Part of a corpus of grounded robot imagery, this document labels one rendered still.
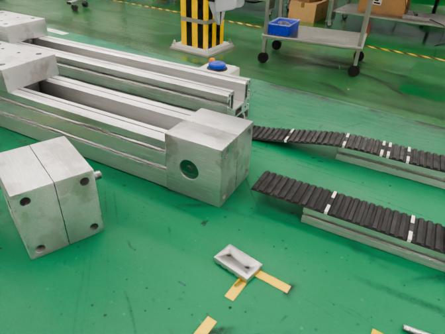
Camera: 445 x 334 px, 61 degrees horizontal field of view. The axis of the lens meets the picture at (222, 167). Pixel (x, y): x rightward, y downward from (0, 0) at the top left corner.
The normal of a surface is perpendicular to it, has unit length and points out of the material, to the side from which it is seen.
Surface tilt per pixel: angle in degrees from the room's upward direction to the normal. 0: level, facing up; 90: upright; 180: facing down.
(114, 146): 90
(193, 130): 0
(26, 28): 90
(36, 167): 0
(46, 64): 90
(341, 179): 0
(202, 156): 90
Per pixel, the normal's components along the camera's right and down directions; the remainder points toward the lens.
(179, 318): 0.04, -0.84
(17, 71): 0.88, 0.28
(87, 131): -0.47, 0.47
